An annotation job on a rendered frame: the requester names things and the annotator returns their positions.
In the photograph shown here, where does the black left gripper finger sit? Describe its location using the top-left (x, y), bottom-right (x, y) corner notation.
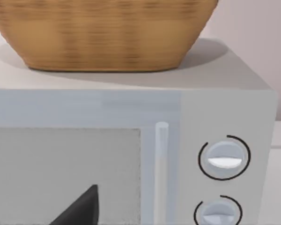
top-left (49, 184), bottom-right (100, 225)

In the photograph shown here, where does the pale blue microwave door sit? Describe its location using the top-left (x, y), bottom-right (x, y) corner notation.
top-left (0, 90), bottom-right (182, 225)

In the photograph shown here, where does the pale grey microwave knob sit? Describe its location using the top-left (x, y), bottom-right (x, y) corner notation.
top-left (200, 200), bottom-right (237, 225)
top-left (205, 141), bottom-right (246, 176)

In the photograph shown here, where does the pale microwave oven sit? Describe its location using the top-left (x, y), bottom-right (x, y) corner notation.
top-left (0, 37), bottom-right (279, 225)

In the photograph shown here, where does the woven wicker basket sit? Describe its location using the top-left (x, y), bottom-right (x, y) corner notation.
top-left (0, 0), bottom-right (220, 73)

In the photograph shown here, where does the pale microwave door handle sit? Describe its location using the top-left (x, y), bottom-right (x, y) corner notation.
top-left (155, 121), bottom-right (169, 225)

